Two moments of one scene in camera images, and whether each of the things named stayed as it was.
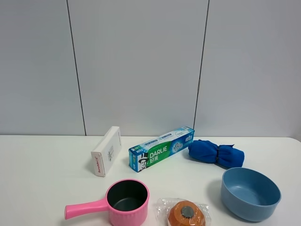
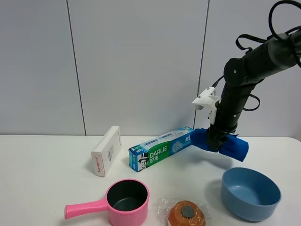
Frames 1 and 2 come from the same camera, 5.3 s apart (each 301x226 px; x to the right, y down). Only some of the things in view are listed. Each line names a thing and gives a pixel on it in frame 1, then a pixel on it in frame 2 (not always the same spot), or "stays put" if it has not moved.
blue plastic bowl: [249, 194] stays put
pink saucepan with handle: [127, 201] stays put
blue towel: [225, 155] to [233, 146]
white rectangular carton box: [106, 151] stays put
